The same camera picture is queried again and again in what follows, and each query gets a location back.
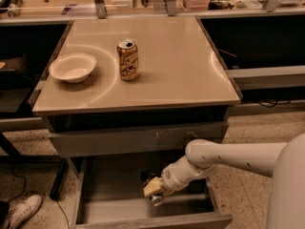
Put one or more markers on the open middle drawer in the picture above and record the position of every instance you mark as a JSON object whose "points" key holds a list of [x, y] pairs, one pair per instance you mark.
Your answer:
{"points": [[110, 196]]}

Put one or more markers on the white sneaker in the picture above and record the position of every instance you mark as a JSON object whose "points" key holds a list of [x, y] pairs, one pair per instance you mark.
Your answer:
{"points": [[13, 218]]}

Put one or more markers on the white paper bowl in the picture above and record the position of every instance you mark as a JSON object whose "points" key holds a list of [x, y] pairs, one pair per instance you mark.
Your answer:
{"points": [[73, 67]]}

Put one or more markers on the black tool on bench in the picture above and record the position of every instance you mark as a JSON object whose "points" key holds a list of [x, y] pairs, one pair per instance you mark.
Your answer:
{"points": [[11, 7]]}

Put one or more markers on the gold soda can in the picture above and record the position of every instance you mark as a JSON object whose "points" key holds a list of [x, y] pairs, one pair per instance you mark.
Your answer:
{"points": [[128, 59]]}

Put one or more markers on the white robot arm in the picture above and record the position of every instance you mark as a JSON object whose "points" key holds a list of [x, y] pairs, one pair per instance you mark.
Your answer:
{"points": [[283, 162]]}

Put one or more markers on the closed top drawer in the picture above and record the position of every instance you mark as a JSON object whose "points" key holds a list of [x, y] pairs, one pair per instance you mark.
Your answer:
{"points": [[134, 140]]}

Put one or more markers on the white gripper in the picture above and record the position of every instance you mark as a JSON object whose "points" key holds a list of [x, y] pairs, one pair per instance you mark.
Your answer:
{"points": [[169, 177]]}

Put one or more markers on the grey drawer cabinet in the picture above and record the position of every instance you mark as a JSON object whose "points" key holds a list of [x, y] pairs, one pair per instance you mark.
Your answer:
{"points": [[181, 80]]}

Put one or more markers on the blue silver redbull can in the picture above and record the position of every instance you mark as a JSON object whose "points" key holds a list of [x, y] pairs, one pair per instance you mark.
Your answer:
{"points": [[146, 176]]}

